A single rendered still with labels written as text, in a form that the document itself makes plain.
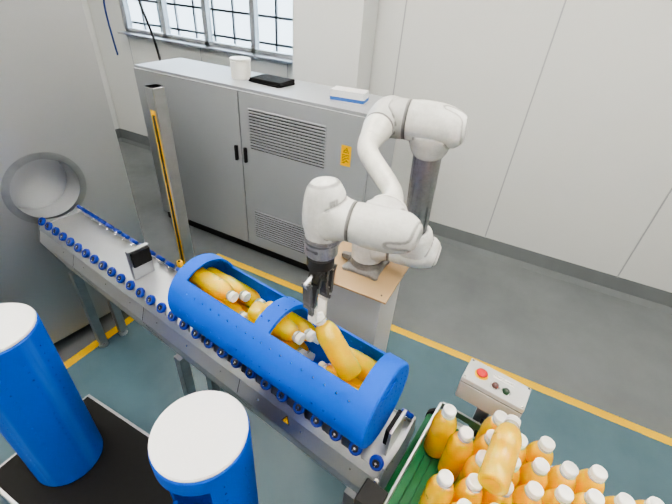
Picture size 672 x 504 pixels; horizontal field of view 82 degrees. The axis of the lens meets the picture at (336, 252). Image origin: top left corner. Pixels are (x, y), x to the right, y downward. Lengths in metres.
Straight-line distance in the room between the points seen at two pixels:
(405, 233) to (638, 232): 3.28
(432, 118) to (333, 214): 0.56
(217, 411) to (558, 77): 3.23
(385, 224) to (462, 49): 2.90
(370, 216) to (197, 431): 0.81
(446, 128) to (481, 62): 2.36
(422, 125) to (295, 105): 1.63
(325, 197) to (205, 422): 0.78
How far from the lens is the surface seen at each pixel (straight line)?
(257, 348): 1.30
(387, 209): 0.91
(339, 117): 2.69
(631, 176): 3.84
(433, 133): 1.33
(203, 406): 1.35
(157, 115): 2.00
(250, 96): 3.06
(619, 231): 4.02
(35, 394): 1.94
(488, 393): 1.41
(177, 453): 1.29
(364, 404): 1.15
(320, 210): 0.91
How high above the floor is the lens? 2.14
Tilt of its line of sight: 35 degrees down
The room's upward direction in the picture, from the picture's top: 5 degrees clockwise
